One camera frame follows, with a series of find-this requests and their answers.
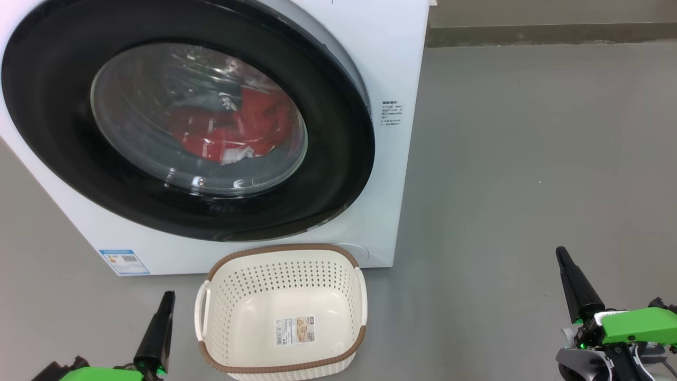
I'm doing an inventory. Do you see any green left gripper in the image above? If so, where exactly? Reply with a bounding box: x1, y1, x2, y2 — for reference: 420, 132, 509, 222
32, 290, 176, 381

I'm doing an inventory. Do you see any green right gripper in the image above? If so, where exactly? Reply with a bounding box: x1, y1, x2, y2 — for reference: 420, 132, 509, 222
555, 246, 677, 351

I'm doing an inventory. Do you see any red and white garment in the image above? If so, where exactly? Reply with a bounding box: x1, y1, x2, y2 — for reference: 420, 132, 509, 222
167, 87, 297, 165

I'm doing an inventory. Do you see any black round glass washer door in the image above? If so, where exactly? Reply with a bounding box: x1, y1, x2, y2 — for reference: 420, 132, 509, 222
1, 0, 376, 242

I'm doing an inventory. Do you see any cream perforated laundry basket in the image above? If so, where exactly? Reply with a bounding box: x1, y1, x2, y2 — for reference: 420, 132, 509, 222
194, 243, 368, 381

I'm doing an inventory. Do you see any white front-load washing machine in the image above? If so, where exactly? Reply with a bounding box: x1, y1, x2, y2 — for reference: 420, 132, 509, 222
0, 0, 430, 277

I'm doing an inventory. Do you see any blue energy label sticker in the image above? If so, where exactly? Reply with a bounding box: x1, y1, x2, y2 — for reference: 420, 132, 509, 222
99, 249, 150, 276

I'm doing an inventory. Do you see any paper label sticker with photo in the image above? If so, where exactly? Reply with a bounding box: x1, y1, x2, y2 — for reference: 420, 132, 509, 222
274, 316, 316, 347

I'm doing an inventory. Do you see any round white filter cover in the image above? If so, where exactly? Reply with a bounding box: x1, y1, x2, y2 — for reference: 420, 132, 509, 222
332, 243, 371, 268

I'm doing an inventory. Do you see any grey wall baseboard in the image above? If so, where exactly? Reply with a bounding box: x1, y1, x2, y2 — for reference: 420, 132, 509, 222
426, 22, 677, 48

